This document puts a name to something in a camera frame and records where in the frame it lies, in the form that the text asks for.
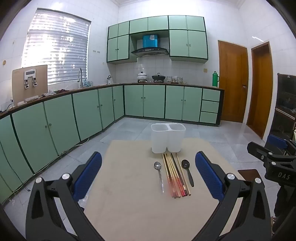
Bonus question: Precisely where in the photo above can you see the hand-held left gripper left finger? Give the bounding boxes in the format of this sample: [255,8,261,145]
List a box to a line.
[25,152,103,241]

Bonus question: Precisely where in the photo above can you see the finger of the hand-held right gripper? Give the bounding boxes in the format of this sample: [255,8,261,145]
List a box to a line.
[247,142,274,161]
[266,134,290,149]

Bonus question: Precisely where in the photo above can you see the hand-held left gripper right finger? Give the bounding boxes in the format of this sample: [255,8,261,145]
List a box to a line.
[195,152,272,241]

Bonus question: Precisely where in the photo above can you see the black spoon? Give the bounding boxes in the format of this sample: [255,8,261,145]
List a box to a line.
[181,159,194,187]

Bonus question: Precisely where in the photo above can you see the red flowered wooden chopstick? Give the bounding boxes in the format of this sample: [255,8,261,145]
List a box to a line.
[170,153,185,197]
[168,153,183,198]

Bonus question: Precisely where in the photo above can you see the red striped wooden chopstick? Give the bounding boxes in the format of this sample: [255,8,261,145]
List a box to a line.
[166,153,180,199]
[164,153,178,199]

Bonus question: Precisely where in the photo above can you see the metal spoon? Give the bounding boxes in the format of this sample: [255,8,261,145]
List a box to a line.
[154,161,165,194]

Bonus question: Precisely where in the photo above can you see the white two-compartment utensil holder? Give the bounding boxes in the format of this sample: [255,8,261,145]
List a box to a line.
[151,123,186,154]

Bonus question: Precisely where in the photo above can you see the brown stool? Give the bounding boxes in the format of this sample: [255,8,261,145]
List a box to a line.
[238,169,266,186]

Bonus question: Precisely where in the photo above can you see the clear plastic bag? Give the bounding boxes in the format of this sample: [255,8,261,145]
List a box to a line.
[79,193,89,209]

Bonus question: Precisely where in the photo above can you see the black glass cabinet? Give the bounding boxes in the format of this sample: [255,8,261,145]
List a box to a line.
[268,73,296,149]

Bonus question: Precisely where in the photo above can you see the wooden door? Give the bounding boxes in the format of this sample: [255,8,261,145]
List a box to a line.
[218,40,249,123]
[246,42,274,139]

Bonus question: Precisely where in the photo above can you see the green base cabinets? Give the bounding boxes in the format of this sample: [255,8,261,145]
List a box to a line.
[0,84,225,205]

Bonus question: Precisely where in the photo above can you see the dark kitchen countertop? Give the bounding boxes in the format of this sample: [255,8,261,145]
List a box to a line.
[0,83,225,116]

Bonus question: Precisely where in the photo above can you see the cluster of small jars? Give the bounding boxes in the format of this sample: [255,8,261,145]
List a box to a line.
[166,75,186,84]

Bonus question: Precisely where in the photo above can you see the brown cardboard board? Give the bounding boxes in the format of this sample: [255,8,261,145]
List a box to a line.
[12,65,48,106]

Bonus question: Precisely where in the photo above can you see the white window blind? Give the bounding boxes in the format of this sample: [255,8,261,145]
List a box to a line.
[22,9,90,85]

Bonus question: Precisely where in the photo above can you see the black range hood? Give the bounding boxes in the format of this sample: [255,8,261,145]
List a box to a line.
[131,34,169,57]

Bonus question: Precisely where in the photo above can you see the green wall cabinets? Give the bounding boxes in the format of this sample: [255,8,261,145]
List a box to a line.
[107,15,208,64]

